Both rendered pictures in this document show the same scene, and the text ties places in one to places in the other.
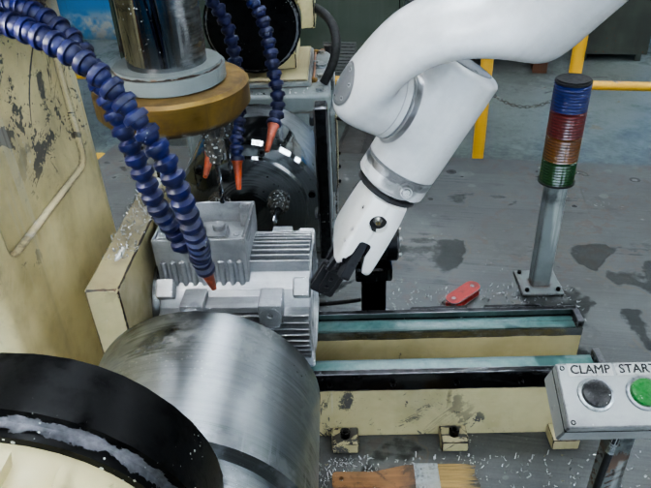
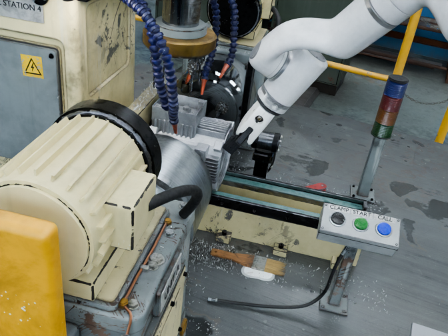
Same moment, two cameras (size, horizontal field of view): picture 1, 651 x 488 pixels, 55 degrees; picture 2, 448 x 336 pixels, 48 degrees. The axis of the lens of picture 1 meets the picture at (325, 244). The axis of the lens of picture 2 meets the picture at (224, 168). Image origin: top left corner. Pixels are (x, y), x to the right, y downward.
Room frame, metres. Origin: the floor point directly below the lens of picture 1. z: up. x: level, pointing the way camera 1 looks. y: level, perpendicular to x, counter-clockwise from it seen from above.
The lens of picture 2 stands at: (-0.45, -0.12, 1.71)
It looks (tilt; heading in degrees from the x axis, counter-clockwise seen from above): 32 degrees down; 7
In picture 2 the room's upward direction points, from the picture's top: 7 degrees clockwise
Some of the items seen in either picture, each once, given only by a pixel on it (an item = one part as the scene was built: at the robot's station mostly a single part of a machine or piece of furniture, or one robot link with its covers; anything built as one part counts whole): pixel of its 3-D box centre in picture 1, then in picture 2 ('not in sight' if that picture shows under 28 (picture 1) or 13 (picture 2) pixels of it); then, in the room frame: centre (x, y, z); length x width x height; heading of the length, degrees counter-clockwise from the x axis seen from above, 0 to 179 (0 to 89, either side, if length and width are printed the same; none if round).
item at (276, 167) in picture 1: (258, 176); (215, 94); (1.05, 0.12, 1.04); 0.41 x 0.25 x 0.25; 178
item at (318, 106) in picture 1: (325, 184); (246, 102); (0.85, 0.00, 1.12); 0.04 x 0.03 x 0.26; 88
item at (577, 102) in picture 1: (571, 96); (395, 87); (1.00, -0.42, 1.19); 0.06 x 0.06 x 0.04
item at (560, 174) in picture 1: (558, 169); (383, 128); (1.00, -0.42, 1.05); 0.06 x 0.06 x 0.04
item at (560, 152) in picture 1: (562, 145); (387, 115); (1.00, -0.42, 1.10); 0.06 x 0.06 x 0.04
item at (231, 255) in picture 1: (208, 242); (179, 115); (0.73, 0.16, 1.11); 0.12 x 0.11 x 0.07; 87
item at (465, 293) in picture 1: (462, 295); (315, 189); (0.97, -0.26, 0.81); 0.09 x 0.03 x 0.02; 130
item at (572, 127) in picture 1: (566, 121); (391, 101); (1.00, -0.42, 1.14); 0.06 x 0.06 x 0.04
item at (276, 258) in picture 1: (245, 296); (191, 149); (0.72, 0.12, 1.01); 0.20 x 0.19 x 0.19; 87
